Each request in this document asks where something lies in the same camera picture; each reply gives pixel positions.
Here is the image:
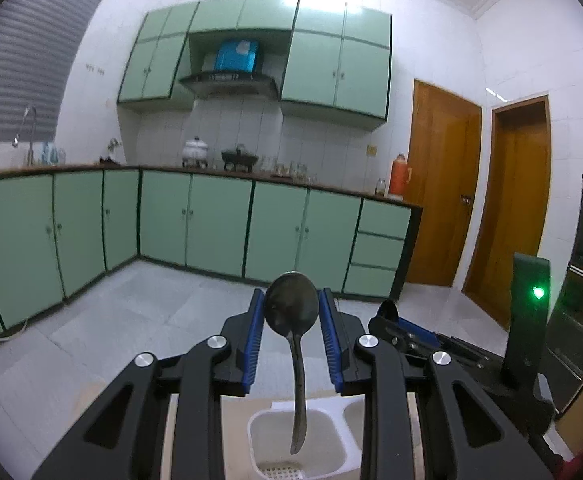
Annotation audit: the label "metal spoon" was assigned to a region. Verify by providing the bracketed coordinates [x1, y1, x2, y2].
[264, 271, 319, 455]

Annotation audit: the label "green lower kitchen cabinets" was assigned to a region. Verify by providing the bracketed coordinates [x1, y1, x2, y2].
[0, 166, 423, 333]

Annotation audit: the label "green kitchen cabinets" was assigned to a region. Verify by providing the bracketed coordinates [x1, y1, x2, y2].
[0, 166, 423, 333]
[117, 0, 392, 131]

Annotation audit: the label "green upper kitchen cabinets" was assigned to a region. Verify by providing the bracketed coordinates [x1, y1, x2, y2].
[117, 0, 392, 131]

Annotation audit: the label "kitchen faucet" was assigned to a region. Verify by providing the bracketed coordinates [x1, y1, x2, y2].
[10, 104, 39, 167]

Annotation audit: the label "white plastic utensil holder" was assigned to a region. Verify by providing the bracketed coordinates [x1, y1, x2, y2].
[247, 396, 364, 480]

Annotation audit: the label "wooden door right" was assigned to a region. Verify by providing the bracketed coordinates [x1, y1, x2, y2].
[463, 96, 552, 328]

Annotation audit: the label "wooden door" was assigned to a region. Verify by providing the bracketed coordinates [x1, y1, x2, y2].
[406, 80, 482, 287]
[463, 96, 552, 328]

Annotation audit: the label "orange thermos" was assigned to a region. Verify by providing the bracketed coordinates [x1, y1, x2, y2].
[388, 153, 412, 197]

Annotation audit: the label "black wok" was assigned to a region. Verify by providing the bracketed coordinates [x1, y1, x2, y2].
[221, 144, 259, 172]

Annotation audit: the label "white pot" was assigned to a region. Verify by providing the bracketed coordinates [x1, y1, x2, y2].
[182, 136, 209, 169]

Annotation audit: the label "wooden door left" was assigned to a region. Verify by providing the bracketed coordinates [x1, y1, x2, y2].
[406, 80, 482, 287]

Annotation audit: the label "black range hood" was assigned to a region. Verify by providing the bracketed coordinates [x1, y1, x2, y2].
[179, 70, 280, 101]

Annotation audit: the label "blue box on hood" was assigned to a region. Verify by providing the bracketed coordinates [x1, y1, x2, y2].
[214, 39, 262, 73]

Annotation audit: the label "grey window blind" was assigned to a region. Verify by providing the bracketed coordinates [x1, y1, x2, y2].
[0, 0, 102, 142]

